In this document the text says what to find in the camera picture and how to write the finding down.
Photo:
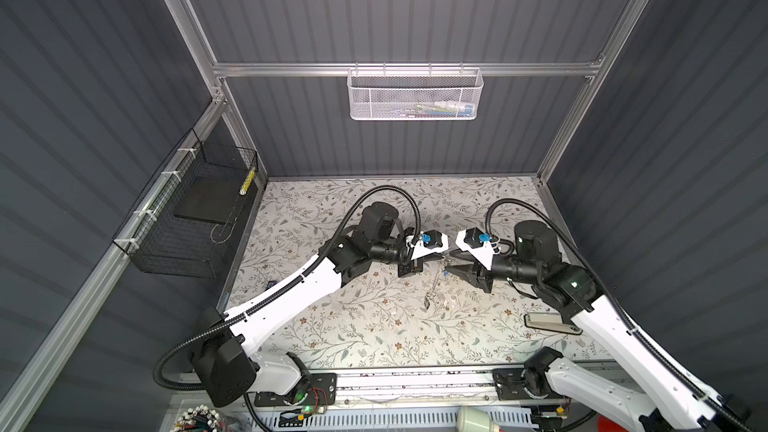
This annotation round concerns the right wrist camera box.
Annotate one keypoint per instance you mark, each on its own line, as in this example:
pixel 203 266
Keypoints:
pixel 478 244

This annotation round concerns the grey flat phone-like object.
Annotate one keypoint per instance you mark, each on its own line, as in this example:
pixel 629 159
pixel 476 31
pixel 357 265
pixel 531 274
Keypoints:
pixel 550 322

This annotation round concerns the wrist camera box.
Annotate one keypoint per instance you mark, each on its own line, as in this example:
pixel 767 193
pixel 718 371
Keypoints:
pixel 478 244
pixel 430 244

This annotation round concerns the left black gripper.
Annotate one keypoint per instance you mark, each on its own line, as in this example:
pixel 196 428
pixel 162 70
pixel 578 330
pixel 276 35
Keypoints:
pixel 410 268

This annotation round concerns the white wire mesh basket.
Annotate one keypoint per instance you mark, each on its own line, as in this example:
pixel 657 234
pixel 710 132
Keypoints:
pixel 414 94

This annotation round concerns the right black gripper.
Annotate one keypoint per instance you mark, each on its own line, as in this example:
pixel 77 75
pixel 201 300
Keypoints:
pixel 468 271

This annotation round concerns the yellow marker pen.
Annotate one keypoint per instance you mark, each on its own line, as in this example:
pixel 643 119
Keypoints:
pixel 248 180

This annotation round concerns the black wire wall basket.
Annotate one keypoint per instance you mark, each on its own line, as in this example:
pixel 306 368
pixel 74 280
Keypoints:
pixel 187 224

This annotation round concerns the black foam pad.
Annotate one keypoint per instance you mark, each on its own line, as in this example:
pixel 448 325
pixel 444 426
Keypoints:
pixel 210 200

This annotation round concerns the pale green plastic object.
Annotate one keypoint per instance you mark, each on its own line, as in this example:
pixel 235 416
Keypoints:
pixel 474 420

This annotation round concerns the white slotted cable duct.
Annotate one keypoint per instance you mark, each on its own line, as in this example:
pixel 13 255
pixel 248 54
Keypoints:
pixel 398 419

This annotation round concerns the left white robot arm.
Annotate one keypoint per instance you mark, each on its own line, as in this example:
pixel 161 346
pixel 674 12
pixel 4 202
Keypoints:
pixel 232 363

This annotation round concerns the perforated metal ring disc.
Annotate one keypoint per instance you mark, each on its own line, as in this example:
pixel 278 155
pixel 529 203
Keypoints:
pixel 430 296

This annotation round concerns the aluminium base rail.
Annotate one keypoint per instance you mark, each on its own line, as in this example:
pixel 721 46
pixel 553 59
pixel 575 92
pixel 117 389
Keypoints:
pixel 412 385

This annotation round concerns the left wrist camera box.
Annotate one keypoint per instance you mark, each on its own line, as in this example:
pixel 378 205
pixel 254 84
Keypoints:
pixel 430 244

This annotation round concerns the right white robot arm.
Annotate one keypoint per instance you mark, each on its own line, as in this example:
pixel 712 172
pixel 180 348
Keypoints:
pixel 670 397

